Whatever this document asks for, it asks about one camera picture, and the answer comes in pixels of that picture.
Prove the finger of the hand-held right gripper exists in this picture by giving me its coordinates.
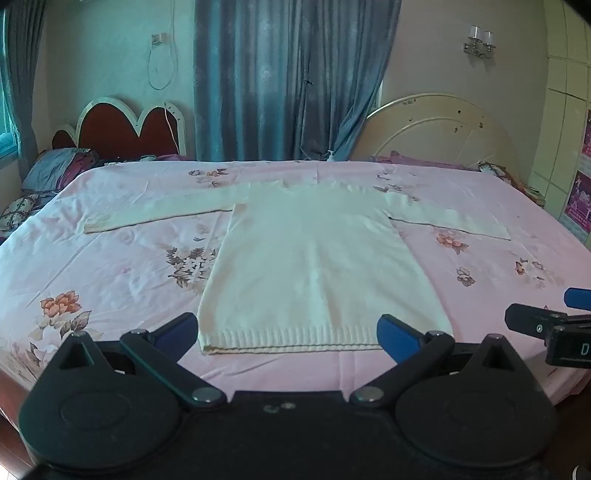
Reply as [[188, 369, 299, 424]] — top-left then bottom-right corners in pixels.
[[505, 302, 568, 343], [564, 287, 591, 311]]

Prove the patterned floral pillow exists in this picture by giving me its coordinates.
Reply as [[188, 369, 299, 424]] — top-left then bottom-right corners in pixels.
[[478, 161, 528, 191]]

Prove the purple wall poster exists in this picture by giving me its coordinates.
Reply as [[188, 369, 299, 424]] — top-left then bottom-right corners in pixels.
[[562, 170, 591, 237], [579, 109, 591, 174]]

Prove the blue purple pillow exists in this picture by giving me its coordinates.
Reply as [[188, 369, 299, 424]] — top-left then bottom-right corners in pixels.
[[21, 148, 112, 192]]

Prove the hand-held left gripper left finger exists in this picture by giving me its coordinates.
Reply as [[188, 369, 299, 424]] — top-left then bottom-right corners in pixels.
[[58, 313, 227, 411]]

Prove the patterned checked pillow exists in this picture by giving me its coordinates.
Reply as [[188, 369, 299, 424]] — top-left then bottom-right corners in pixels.
[[0, 193, 43, 232]]

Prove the pink floral bedsheet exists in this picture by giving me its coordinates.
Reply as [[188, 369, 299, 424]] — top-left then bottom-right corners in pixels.
[[0, 159, 591, 416]]

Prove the crystal wall lamp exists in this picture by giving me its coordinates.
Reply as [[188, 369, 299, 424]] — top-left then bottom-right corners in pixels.
[[463, 24, 498, 59]]

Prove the window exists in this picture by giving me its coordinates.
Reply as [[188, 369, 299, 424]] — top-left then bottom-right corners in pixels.
[[0, 9, 21, 160]]

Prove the red scalloped headboard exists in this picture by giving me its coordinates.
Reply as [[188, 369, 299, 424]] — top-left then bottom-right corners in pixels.
[[52, 96, 188, 163]]

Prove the cream arched headboard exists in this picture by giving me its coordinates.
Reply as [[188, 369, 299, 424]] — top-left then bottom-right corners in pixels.
[[365, 93, 522, 180]]

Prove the blue grey curtain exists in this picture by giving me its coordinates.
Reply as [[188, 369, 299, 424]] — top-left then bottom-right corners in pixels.
[[194, 0, 402, 162]]

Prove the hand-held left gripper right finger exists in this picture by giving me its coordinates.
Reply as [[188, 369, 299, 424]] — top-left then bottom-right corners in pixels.
[[348, 314, 520, 409]]

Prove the white knit sweater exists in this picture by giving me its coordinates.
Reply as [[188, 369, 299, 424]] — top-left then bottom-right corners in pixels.
[[83, 180, 512, 355]]

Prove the teal window curtain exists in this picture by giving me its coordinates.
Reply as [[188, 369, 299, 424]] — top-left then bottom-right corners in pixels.
[[4, 0, 51, 183]]

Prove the white charging cable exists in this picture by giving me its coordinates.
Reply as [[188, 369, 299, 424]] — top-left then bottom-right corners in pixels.
[[147, 34, 182, 154]]

